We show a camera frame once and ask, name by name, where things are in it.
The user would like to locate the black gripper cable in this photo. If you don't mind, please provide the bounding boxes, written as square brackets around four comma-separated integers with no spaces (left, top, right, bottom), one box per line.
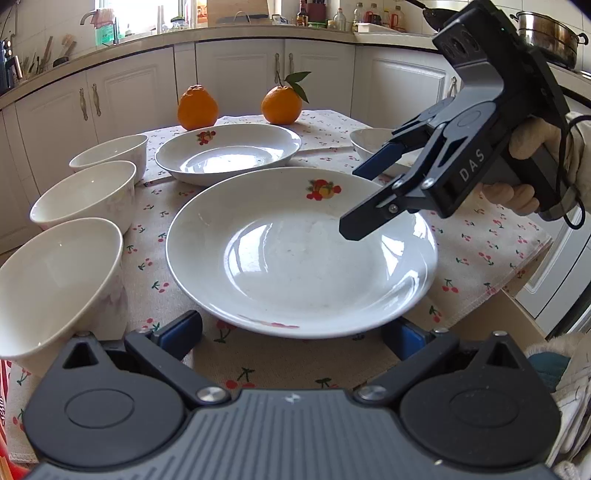
[556,113,591,229]

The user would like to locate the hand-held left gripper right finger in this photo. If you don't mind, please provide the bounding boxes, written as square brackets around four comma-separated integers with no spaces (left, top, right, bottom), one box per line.
[355,318,527,408]

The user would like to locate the bumpy orange without leaf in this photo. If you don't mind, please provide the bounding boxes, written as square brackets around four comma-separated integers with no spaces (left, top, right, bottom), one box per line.
[177,84,219,131]

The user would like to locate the white ceramic bowl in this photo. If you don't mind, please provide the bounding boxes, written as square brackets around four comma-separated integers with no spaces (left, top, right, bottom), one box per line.
[0,217,127,377]
[349,128,444,178]
[29,160,138,236]
[69,134,149,185]

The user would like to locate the wooden cutting board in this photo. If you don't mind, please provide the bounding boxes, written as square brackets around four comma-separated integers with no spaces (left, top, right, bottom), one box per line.
[206,0,269,19]

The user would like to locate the beige kitchen countertop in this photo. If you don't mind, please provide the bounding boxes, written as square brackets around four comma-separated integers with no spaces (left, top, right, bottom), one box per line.
[0,18,591,109]

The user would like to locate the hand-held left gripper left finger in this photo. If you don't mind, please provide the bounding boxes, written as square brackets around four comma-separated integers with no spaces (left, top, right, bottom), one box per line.
[61,310,232,409]

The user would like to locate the stainless steel pot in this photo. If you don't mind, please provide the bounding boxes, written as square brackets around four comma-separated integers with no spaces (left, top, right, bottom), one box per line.
[510,10,583,70]

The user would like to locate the dark countertop appliance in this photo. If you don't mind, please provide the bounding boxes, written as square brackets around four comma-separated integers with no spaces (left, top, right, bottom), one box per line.
[0,39,24,93]

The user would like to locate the black wok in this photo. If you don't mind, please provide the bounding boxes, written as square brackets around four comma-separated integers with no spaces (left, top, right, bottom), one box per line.
[406,0,459,33]

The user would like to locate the white tray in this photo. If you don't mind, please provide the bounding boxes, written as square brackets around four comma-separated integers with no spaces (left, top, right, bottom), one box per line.
[356,21,408,34]

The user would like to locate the orange with green leaf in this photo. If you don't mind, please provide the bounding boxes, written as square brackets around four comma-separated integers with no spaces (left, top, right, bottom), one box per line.
[261,71,312,126]

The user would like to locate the white appliance front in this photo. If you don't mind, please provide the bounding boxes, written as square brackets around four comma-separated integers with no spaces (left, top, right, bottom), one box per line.
[517,60,591,337]

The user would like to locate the person's white fleece clothing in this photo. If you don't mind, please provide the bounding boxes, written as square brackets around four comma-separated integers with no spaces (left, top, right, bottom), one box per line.
[524,332,591,480]

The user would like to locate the utensil holder with utensils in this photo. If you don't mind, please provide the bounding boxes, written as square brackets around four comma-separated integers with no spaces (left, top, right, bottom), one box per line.
[21,34,77,75]

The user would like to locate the person's right hand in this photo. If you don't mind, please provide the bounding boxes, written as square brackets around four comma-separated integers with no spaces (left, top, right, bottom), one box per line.
[478,111,591,217]

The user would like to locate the white kitchen base cabinets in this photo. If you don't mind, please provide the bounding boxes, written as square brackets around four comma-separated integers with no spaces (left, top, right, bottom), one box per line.
[0,39,462,259]

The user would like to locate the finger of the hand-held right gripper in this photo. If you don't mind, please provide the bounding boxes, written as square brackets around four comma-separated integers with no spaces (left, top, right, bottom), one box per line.
[338,115,460,241]
[352,99,459,181]

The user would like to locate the cherry print tablecloth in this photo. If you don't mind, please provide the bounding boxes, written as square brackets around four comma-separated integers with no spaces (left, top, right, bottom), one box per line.
[0,109,553,462]

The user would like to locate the white plate with fruit print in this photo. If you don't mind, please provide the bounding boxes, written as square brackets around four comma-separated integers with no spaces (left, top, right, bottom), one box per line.
[165,167,439,340]
[154,123,302,186]

